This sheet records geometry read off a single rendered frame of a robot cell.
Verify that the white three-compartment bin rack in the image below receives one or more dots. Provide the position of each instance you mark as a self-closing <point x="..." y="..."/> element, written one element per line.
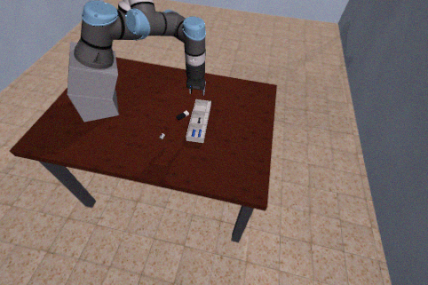
<point x="202" y="110"/>

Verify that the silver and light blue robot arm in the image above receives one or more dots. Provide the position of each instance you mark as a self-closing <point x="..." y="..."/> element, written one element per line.
<point x="102" y="23"/>

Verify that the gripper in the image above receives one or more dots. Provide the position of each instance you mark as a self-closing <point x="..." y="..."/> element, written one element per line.
<point x="195" y="69"/>

